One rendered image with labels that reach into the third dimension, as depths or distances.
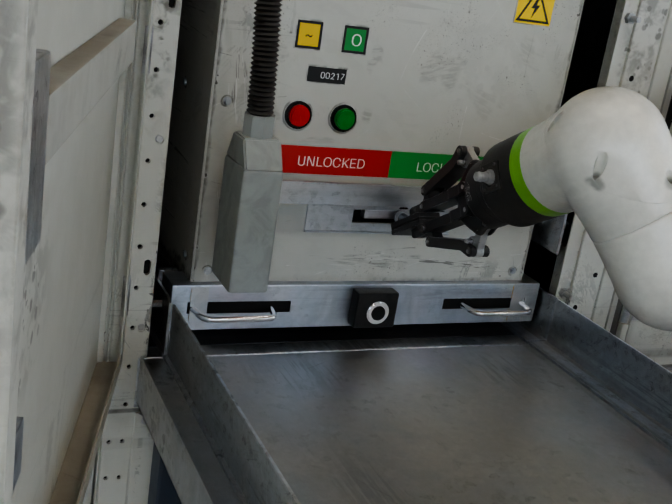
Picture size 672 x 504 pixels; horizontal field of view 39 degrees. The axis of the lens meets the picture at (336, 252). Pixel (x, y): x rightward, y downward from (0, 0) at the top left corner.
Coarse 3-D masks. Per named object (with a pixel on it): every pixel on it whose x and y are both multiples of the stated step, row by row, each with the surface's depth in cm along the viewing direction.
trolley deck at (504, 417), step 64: (256, 384) 110; (320, 384) 112; (384, 384) 115; (448, 384) 118; (512, 384) 121; (576, 384) 124; (192, 448) 94; (320, 448) 98; (384, 448) 100; (448, 448) 102; (512, 448) 104; (576, 448) 107; (640, 448) 109
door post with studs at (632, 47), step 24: (624, 0) 125; (648, 0) 123; (624, 24) 123; (648, 24) 124; (624, 48) 124; (648, 48) 125; (600, 72) 130; (624, 72) 125; (648, 72) 127; (576, 216) 131; (576, 240) 132; (576, 264) 134; (600, 264) 135; (552, 288) 139; (576, 288) 135
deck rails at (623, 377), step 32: (576, 320) 130; (192, 352) 103; (544, 352) 131; (576, 352) 130; (608, 352) 124; (640, 352) 119; (192, 384) 103; (224, 384) 93; (608, 384) 124; (640, 384) 119; (224, 416) 93; (640, 416) 116; (224, 448) 93; (256, 448) 84; (256, 480) 84
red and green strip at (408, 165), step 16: (288, 160) 115; (304, 160) 116; (320, 160) 117; (336, 160) 118; (352, 160) 119; (368, 160) 120; (384, 160) 121; (400, 160) 121; (416, 160) 122; (432, 160) 123; (448, 160) 124; (368, 176) 120; (384, 176) 121; (400, 176) 122; (416, 176) 123; (432, 176) 124
